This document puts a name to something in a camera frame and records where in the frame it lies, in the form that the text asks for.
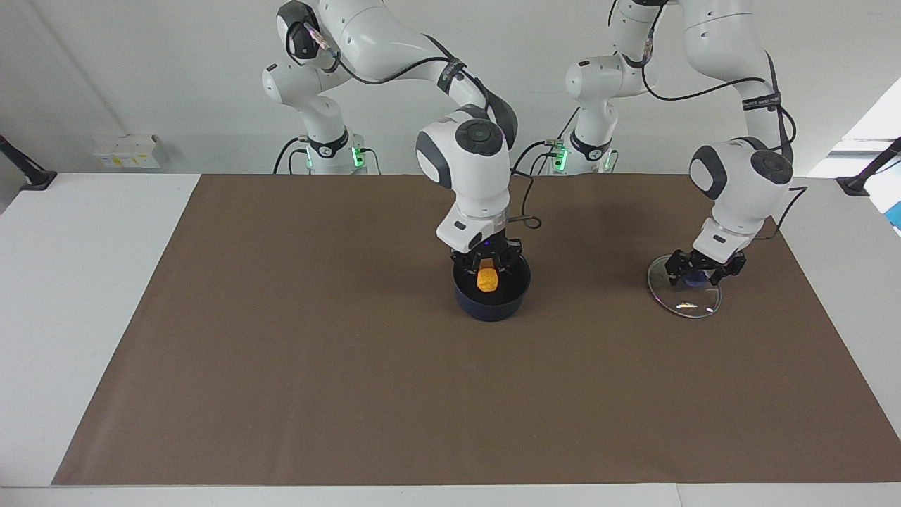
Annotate glass lid with blue knob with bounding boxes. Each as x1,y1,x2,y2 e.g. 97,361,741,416
646,255,723,319

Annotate black arm base cable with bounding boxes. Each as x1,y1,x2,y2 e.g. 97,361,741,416
273,137,310,175
512,109,581,175

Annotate brown table mat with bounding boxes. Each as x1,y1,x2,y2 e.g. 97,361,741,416
53,174,901,487

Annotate black camera stand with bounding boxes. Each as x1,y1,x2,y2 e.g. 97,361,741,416
0,135,57,191
836,137,901,196

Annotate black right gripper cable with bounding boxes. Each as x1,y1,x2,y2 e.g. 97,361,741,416
303,21,543,231

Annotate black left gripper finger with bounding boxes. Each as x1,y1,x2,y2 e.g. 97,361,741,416
708,257,747,286
665,251,694,286

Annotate dark blue saucepan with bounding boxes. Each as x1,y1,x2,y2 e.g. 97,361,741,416
453,246,532,323

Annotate black left arm base cable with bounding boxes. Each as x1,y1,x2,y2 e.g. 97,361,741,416
512,109,581,175

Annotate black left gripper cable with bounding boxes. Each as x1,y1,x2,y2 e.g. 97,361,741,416
641,7,808,244

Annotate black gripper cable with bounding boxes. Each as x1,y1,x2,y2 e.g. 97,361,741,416
641,7,808,244
303,21,543,231

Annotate white power strip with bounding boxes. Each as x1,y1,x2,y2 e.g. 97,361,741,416
94,135,161,170

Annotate black right arm base cable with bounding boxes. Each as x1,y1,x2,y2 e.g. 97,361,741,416
273,137,310,175

